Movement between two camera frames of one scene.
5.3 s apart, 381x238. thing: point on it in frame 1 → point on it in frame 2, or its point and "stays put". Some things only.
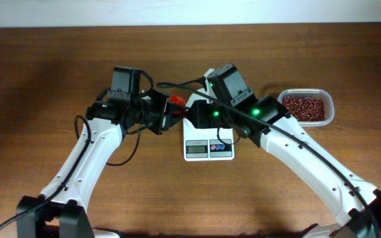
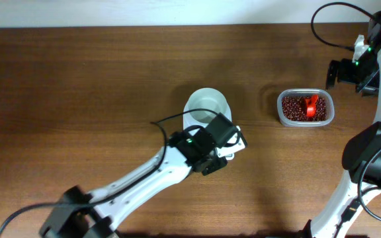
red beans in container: x=305 y=108 stays put
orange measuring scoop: x=178 y=100 → x=311 y=104
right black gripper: x=195 y=114 → x=333 y=74
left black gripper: x=159 y=111 → x=215 y=164
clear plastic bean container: x=311 y=107 stays put
